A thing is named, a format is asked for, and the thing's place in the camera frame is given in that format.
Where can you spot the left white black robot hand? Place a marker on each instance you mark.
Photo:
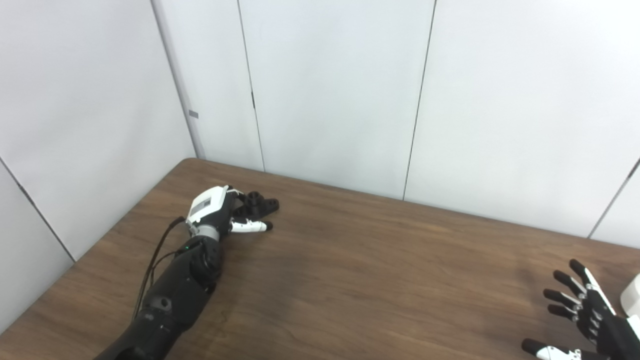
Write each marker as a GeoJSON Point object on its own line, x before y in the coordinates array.
{"type": "Point", "coordinates": [207, 202]}

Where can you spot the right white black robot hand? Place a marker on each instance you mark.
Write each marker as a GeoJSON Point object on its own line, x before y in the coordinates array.
{"type": "Point", "coordinates": [605, 330]}

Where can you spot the round white plastic piece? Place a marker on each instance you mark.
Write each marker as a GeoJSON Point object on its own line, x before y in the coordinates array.
{"type": "Point", "coordinates": [632, 297]}

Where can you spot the black plastic holder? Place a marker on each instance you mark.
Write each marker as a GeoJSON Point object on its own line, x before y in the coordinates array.
{"type": "Point", "coordinates": [260, 204]}

